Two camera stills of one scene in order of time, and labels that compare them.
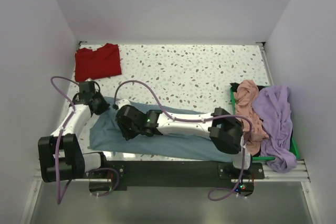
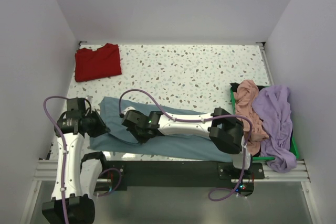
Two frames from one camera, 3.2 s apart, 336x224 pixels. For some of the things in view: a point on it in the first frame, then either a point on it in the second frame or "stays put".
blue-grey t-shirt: [105, 134] stays put
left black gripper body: [101, 104] to [96, 126]
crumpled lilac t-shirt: [273, 104] stays put
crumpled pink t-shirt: [246, 91] stays put
